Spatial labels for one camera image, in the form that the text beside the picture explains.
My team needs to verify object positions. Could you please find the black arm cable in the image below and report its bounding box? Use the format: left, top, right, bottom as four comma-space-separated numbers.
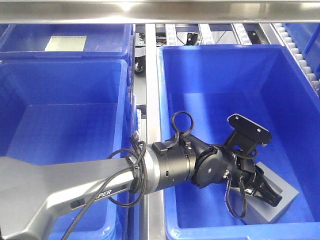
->
59, 110, 251, 240

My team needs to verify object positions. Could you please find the blue bin back left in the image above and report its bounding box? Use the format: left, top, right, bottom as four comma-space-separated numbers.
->
0, 24, 132, 60

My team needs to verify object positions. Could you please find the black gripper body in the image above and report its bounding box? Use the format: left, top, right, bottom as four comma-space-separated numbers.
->
223, 147, 265, 198

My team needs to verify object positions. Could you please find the gray square base block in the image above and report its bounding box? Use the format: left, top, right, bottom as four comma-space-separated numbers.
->
240, 161, 299, 225

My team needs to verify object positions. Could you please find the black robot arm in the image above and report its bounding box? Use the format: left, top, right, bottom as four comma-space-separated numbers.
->
0, 134, 282, 240

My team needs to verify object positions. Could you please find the blue bin front left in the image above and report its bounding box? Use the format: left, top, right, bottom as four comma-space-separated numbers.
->
0, 59, 131, 239

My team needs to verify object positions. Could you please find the stainless steel shelf frame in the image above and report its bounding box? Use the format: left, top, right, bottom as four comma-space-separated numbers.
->
0, 0, 320, 240

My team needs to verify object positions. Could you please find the blue target bin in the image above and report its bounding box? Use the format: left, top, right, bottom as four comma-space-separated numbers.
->
158, 45, 320, 240

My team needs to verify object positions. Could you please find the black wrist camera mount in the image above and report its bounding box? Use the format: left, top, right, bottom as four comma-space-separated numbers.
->
223, 113, 272, 158

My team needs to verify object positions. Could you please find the white roller conveyor track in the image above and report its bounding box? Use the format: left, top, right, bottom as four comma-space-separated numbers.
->
157, 23, 320, 94

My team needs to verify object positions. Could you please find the white paper label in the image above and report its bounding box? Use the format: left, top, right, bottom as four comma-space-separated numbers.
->
44, 36, 87, 52

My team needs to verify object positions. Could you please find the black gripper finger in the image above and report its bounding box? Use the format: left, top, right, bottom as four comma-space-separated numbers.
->
252, 185, 279, 207
261, 174, 282, 203

